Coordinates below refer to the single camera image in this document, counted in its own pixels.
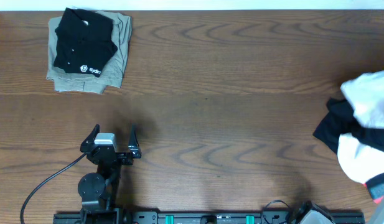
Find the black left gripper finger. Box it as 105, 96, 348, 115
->
80, 124, 100, 152
128, 124, 142, 159

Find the dark crumpled garment pile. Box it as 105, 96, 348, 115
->
312, 98, 384, 200

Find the folded khaki garment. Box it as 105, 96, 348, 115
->
46, 11, 132, 94

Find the folded black polo shirt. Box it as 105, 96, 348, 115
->
54, 8, 118, 78

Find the white t-shirt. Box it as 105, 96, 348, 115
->
337, 71, 384, 184

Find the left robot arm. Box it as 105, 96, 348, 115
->
78, 124, 142, 224

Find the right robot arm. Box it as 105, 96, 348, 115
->
286, 185, 384, 224

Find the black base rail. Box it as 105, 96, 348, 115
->
53, 210, 366, 224

